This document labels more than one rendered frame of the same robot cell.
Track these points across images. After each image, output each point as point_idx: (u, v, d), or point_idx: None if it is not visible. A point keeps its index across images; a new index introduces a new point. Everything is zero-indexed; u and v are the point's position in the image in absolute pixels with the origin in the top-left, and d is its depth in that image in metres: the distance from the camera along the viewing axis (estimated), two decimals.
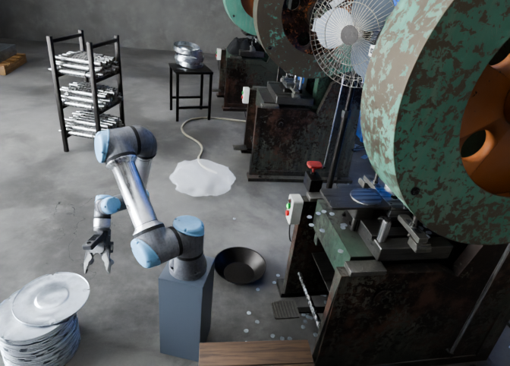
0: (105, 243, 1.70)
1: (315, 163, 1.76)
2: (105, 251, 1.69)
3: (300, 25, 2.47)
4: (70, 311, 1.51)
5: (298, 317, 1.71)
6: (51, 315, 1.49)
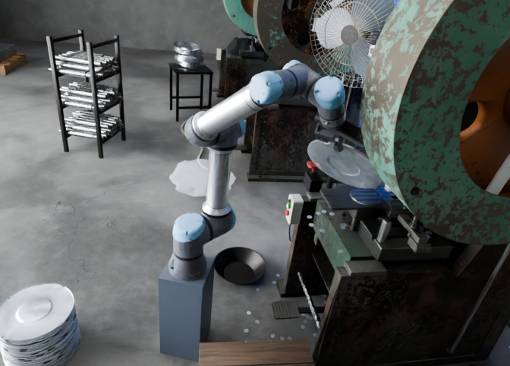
0: None
1: (315, 163, 1.76)
2: None
3: (300, 25, 2.47)
4: (313, 153, 1.40)
5: (298, 317, 1.71)
6: (322, 164, 1.43)
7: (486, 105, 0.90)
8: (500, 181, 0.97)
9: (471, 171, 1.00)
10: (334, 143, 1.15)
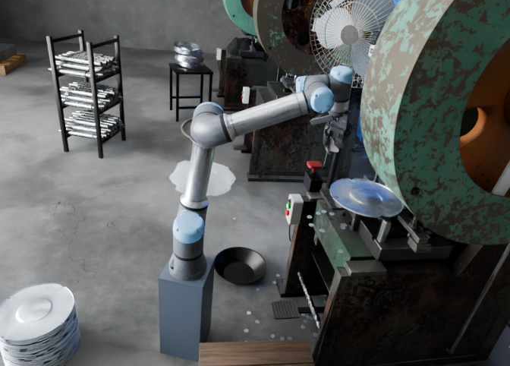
0: (326, 127, 1.41)
1: (315, 163, 1.76)
2: (325, 136, 1.44)
3: (300, 25, 2.47)
4: (341, 183, 1.57)
5: (298, 317, 1.71)
6: (355, 184, 1.58)
7: (485, 109, 0.91)
8: (505, 181, 0.97)
9: (476, 173, 1.01)
10: None
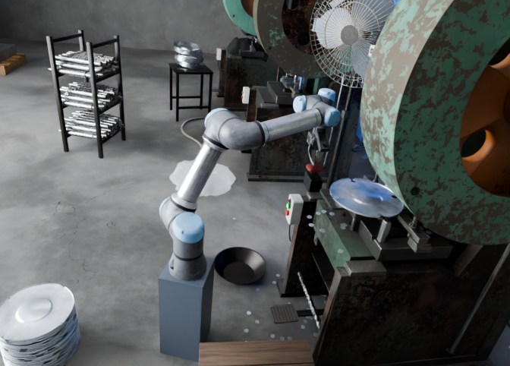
0: None
1: (314, 166, 1.77)
2: None
3: (300, 25, 2.47)
4: (347, 206, 1.42)
5: (297, 320, 1.72)
6: (342, 197, 1.47)
7: (486, 129, 0.94)
8: None
9: (506, 176, 1.03)
10: (310, 145, 1.72)
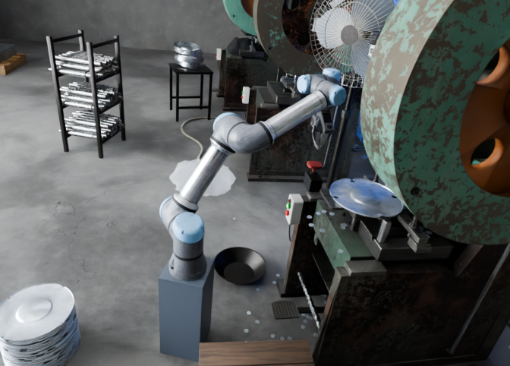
0: None
1: (315, 163, 1.76)
2: None
3: (300, 25, 2.47)
4: (392, 211, 1.42)
5: (298, 317, 1.71)
6: (376, 211, 1.41)
7: (492, 137, 0.96)
8: None
9: None
10: (314, 127, 1.68)
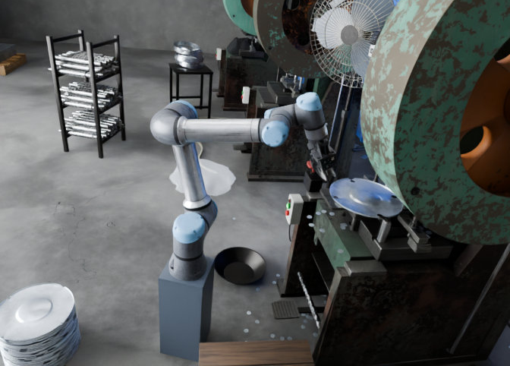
0: (311, 153, 1.35)
1: None
2: (314, 162, 1.38)
3: (300, 25, 2.47)
4: (381, 188, 1.57)
5: (298, 317, 1.71)
6: (388, 197, 1.51)
7: (486, 125, 0.93)
8: None
9: (499, 177, 1.03)
10: None
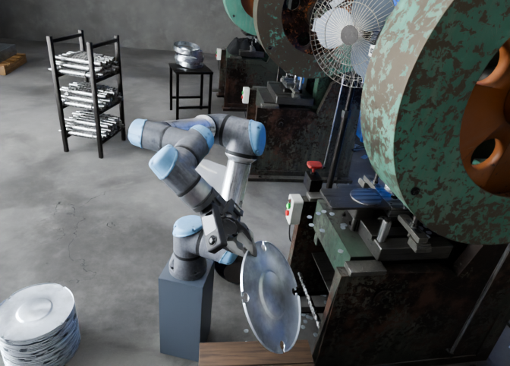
0: (228, 216, 0.92)
1: (315, 163, 1.76)
2: (239, 230, 0.93)
3: (300, 25, 2.47)
4: (291, 332, 1.01)
5: None
6: (280, 333, 0.96)
7: None
8: None
9: None
10: None
